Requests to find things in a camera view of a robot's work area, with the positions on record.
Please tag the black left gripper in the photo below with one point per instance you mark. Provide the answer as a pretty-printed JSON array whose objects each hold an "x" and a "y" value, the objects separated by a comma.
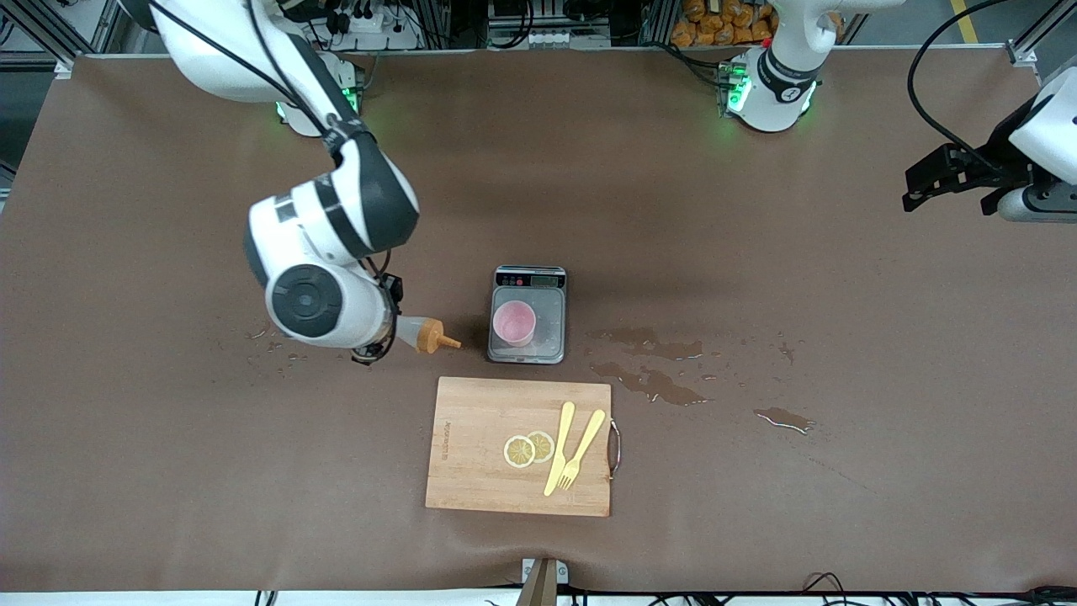
[{"x": 999, "y": 162}]

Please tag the clear orange-capped sauce bottle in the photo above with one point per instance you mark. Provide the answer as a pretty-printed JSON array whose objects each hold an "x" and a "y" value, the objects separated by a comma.
[{"x": 429, "y": 335}]

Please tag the pink cup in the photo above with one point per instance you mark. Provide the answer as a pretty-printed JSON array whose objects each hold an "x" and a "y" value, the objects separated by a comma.
[{"x": 513, "y": 323}]

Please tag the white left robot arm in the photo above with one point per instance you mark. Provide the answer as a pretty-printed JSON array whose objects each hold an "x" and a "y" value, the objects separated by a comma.
[{"x": 778, "y": 84}]

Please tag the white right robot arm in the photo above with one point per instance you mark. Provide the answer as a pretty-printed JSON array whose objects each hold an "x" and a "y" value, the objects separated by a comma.
[{"x": 294, "y": 244}]

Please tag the silver kitchen scale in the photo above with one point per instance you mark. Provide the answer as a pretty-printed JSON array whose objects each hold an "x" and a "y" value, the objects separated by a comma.
[{"x": 528, "y": 277}]

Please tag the wooden cutting board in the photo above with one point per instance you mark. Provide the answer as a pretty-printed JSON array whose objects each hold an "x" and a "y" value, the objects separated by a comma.
[{"x": 480, "y": 471}]

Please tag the lemon slice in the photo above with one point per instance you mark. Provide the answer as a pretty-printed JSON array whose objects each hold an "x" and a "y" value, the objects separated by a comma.
[
  {"x": 517, "y": 453},
  {"x": 545, "y": 444}
]

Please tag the brown table cover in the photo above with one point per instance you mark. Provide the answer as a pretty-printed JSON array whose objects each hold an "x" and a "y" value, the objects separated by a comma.
[{"x": 757, "y": 210}]

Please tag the yellow plastic knife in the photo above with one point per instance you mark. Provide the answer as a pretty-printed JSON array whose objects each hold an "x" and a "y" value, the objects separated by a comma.
[{"x": 561, "y": 442}]

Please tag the yellow plastic fork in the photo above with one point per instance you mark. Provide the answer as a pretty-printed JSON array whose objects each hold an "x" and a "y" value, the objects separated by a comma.
[{"x": 589, "y": 433}]

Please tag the white power strip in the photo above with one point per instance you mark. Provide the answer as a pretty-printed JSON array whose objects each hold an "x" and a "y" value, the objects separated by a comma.
[{"x": 379, "y": 25}]

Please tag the orange snack bag pile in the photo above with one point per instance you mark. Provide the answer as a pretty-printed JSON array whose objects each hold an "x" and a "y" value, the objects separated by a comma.
[{"x": 715, "y": 25}]

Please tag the small water puddle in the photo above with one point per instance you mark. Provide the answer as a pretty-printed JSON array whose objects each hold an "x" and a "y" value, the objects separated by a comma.
[{"x": 782, "y": 417}]

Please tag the long white socket strip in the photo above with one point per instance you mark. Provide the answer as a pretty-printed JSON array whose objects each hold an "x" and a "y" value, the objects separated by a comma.
[{"x": 547, "y": 38}]

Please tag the aluminium frame rail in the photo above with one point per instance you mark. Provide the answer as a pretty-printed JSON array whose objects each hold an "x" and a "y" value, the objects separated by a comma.
[{"x": 1031, "y": 42}]

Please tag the metal mounting bracket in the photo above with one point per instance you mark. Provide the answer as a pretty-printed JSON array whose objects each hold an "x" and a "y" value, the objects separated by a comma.
[{"x": 543, "y": 585}]

